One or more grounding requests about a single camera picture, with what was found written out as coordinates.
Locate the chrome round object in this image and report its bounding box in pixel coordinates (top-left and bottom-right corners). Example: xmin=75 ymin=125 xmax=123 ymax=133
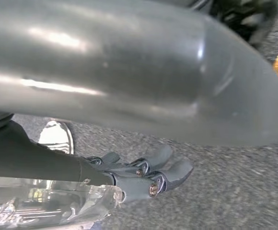
xmin=39 ymin=120 xmax=74 ymax=155

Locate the black robot foot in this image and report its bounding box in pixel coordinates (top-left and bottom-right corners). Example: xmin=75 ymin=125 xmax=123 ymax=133
xmin=208 ymin=0 xmax=278 ymax=48

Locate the clear plastic wrist guard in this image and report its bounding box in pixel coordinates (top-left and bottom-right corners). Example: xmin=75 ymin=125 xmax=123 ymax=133
xmin=0 ymin=176 xmax=125 ymax=230

